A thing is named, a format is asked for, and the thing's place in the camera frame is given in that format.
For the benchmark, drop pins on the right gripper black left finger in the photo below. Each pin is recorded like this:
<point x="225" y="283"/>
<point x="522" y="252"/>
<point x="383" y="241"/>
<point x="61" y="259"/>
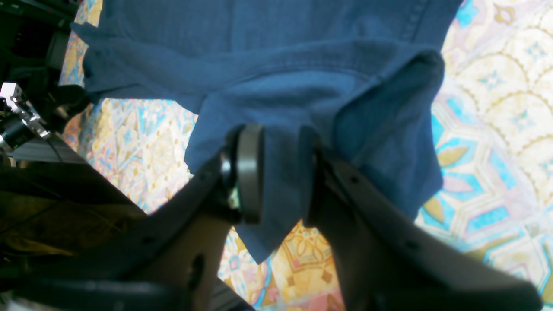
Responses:
<point x="170" y="260"/>

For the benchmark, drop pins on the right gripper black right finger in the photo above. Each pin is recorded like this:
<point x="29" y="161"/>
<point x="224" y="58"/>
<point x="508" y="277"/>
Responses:
<point x="383" y="261"/>

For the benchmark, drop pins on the dark navy t-shirt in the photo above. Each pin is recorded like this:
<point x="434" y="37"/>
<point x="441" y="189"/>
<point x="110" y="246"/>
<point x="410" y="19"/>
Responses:
<point x="362" y="73"/>

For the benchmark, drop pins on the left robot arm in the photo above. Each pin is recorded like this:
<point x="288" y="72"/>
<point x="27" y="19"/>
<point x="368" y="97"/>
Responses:
<point x="34" y="37"/>

